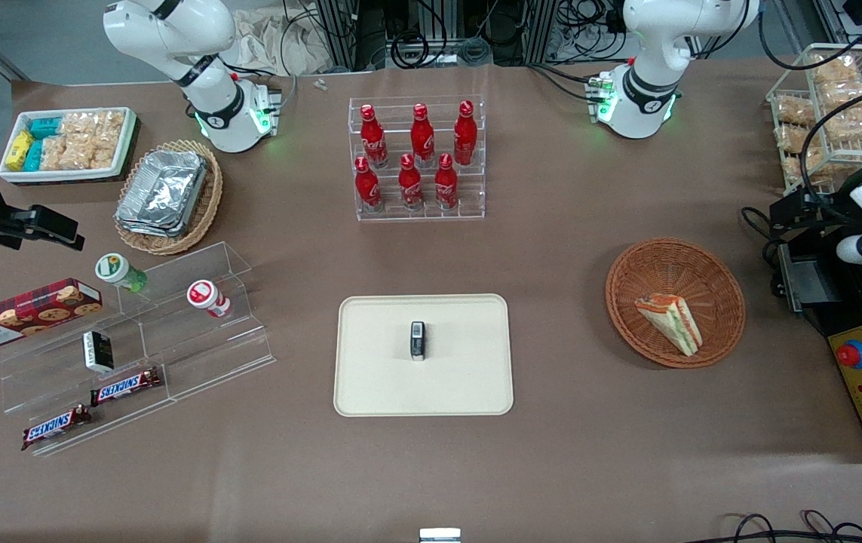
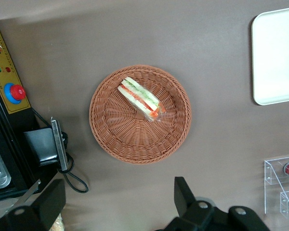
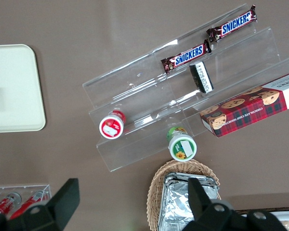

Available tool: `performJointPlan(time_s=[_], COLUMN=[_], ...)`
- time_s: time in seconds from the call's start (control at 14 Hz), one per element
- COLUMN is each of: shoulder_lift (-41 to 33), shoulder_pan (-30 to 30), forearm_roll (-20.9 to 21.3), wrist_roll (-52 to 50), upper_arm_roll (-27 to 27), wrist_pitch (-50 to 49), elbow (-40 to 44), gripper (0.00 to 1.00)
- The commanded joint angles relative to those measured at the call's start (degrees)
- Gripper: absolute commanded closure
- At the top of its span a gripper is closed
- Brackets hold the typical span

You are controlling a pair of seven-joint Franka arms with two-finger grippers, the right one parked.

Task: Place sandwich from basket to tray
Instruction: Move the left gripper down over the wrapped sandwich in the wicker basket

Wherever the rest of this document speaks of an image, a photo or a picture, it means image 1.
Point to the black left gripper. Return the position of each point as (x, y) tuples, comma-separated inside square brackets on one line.
[(825, 209)]

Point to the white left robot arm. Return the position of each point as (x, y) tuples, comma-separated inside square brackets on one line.
[(649, 75)]

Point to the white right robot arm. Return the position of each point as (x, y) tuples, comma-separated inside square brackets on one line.
[(212, 98)]

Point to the aluminium foil tray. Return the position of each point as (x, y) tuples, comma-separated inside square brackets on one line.
[(163, 192)]

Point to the round brown wicker basket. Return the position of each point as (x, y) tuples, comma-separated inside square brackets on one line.
[(672, 264)]

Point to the wrapped triangle sandwich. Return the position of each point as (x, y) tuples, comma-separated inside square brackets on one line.
[(672, 320)]

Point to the light oval wicker basket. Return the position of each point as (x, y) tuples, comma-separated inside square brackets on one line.
[(208, 204)]

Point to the beige plastic serving tray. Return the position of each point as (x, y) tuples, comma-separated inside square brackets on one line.
[(468, 377)]

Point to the clear rice cracker bag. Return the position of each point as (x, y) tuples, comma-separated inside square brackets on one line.
[(61, 154), (99, 154), (794, 111), (834, 69), (811, 172), (75, 124), (110, 124), (792, 141), (860, 121)]

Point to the grey black framed panel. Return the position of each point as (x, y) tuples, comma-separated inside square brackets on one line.
[(804, 280)]

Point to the teal snack packet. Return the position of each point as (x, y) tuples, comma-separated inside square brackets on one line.
[(44, 127), (33, 156)]

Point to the yellow snack packet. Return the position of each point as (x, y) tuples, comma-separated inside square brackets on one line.
[(19, 149)]

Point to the green lid yogurt cup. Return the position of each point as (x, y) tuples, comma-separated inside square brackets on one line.
[(115, 268)]

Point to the red tartan cookie box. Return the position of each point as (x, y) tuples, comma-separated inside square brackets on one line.
[(23, 313)]

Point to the white plastic snack bin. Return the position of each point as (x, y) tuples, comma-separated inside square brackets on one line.
[(125, 136)]

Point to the small black white box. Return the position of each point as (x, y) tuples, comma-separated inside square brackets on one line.
[(99, 352)]

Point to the red emergency stop button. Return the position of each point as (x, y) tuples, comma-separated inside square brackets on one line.
[(853, 354)]

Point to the red lid yogurt cup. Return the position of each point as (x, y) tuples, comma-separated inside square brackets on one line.
[(204, 294)]

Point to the Snickers chocolate bar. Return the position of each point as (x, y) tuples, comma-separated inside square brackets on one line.
[(56, 427), (125, 387)]

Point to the clear acrylic tiered shelf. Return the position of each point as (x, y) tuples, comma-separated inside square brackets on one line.
[(197, 354)]

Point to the crumpled beige cloth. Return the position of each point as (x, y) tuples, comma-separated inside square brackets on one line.
[(272, 41)]

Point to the clear acrylic bottle rack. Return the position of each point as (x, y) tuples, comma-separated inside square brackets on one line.
[(476, 204)]

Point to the red cola bottle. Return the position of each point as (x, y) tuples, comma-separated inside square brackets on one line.
[(446, 185), (410, 185), (372, 139), (367, 187), (421, 139), (465, 136)]

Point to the brown table cover sheet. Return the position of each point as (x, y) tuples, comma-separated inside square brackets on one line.
[(551, 452)]

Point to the small black packet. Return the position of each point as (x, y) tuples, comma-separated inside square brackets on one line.
[(418, 341)]

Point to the aluminium frame rack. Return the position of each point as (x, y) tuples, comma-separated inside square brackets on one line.
[(340, 30)]

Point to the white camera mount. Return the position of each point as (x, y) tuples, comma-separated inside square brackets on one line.
[(440, 536)]

